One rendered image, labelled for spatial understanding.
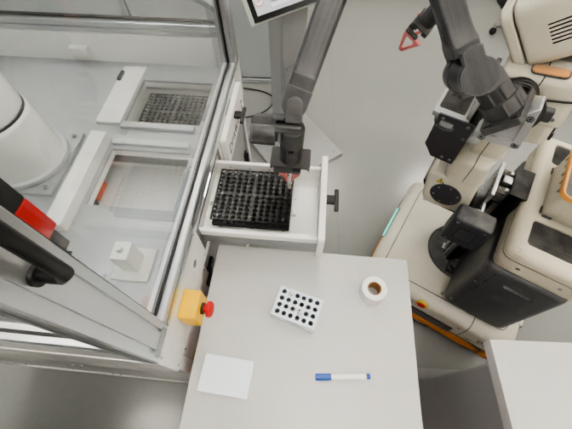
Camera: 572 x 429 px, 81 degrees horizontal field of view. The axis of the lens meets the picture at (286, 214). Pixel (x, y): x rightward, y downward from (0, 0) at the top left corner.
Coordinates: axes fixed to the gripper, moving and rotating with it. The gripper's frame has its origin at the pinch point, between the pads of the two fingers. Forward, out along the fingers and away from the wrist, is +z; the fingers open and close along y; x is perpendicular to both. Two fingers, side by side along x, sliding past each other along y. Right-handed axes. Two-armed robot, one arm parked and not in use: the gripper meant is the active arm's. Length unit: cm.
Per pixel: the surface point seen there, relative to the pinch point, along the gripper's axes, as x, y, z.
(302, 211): 3.9, -4.8, 10.9
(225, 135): -16.3, 21.3, 2.9
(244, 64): -160, 43, 82
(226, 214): 10.6, 16.5, 5.5
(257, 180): -2.1, 9.5, 5.2
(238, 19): -160, 45, 49
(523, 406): 50, -62, 16
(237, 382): 51, 8, 17
